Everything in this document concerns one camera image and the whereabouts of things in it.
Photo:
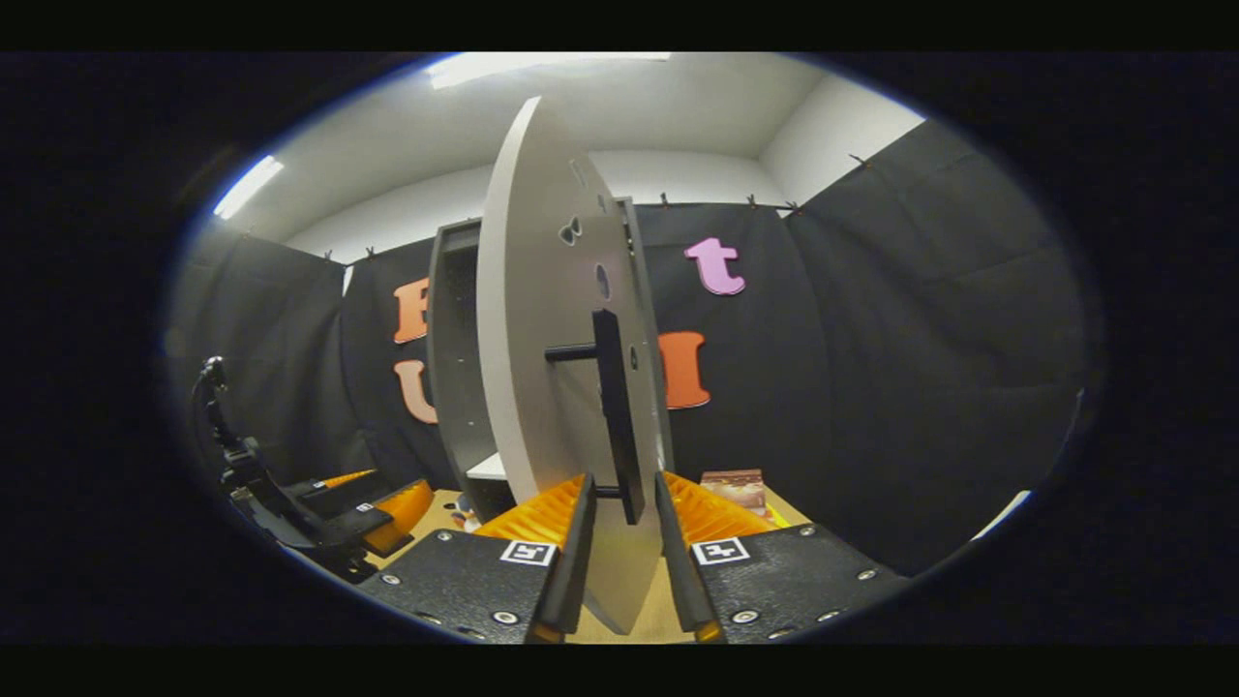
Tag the blue white penguin plush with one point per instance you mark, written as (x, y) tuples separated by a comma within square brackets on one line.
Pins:
[(467, 518)]

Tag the beige cabinet door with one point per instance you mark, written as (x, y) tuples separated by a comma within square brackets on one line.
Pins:
[(528, 387)]

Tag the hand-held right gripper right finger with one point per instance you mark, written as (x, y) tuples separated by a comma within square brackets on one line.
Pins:
[(678, 571)]

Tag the stack of books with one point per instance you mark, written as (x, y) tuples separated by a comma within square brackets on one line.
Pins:
[(736, 489)]

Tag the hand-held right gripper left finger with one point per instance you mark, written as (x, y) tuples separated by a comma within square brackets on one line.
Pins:
[(571, 571)]

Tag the black backdrop cloth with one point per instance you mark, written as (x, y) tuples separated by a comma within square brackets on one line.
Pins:
[(871, 387)]

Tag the grey cabinet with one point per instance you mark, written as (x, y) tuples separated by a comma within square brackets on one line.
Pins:
[(455, 387)]

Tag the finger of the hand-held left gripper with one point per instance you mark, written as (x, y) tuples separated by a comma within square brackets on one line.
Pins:
[(334, 492), (363, 523)]

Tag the long ceiling light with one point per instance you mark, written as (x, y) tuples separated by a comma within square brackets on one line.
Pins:
[(249, 186)]

